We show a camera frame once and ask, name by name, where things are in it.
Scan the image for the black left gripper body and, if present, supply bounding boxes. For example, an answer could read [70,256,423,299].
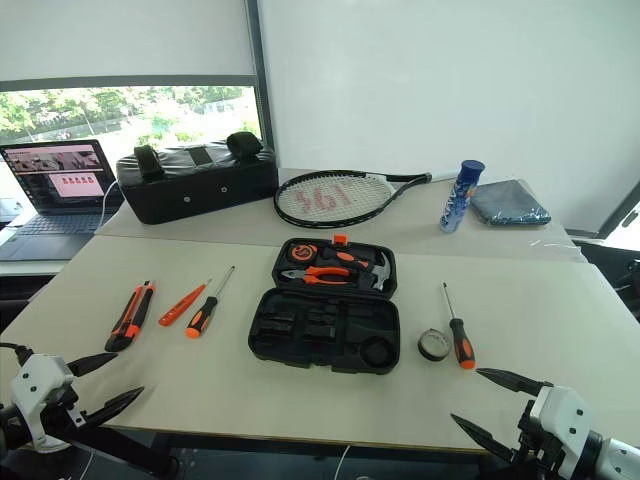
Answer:
[47,384,102,442]

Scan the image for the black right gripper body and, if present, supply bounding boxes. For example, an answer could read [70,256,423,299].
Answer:
[512,394,567,469]

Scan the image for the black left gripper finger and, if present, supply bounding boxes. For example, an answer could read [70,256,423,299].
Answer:
[66,351,120,379]
[83,385,146,429]

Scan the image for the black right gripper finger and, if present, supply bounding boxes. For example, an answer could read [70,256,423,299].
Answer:
[450,412,517,464]
[474,367,554,402]

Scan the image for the black orange utility knife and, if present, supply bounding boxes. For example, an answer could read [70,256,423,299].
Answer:
[104,280,157,353]

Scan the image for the black orange screwdriver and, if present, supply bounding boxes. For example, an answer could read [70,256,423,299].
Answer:
[440,281,477,371]
[185,265,237,339]

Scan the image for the black electrical tape roll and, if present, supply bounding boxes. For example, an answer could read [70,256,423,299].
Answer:
[416,327,454,364]

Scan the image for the orange tester screwdriver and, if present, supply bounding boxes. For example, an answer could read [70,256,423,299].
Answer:
[158,278,214,328]

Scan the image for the black orange tool kit case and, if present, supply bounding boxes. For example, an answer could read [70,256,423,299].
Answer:
[247,232,402,376]

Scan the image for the open dark laptop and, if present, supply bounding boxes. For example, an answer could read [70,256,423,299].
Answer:
[0,139,124,262]

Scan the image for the black chair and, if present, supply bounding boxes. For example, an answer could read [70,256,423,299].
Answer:
[573,238,640,322]

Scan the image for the folded blue cloth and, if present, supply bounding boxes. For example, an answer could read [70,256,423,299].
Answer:
[471,179,553,229]

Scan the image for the blue cylindrical tube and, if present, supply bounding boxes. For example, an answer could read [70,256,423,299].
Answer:
[439,159,487,235]

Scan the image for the black orange claw hammer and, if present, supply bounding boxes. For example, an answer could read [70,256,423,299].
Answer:
[319,248,397,292]

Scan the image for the black padded bag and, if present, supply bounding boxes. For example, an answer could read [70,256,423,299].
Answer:
[115,131,280,226]

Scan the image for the black orange tape measure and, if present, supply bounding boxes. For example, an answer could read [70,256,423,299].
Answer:
[287,242,317,267]

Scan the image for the black tennis racket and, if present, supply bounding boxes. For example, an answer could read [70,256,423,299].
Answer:
[273,168,460,230]

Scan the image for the white roller blind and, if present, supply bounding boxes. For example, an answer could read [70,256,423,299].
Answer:
[0,0,257,94]

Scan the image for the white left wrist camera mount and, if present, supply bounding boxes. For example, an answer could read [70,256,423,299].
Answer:
[9,353,77,447]

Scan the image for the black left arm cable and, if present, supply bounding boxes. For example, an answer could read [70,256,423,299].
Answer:
[0,341,30,369]

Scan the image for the white laptop cable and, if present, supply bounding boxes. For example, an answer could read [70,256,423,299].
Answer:
[98,181,120,237]

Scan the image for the orange handled pliers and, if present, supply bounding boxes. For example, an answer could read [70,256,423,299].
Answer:
[279,265,359,288]

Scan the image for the dark window frame post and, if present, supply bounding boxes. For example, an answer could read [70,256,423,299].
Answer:
[244,0,277,152]

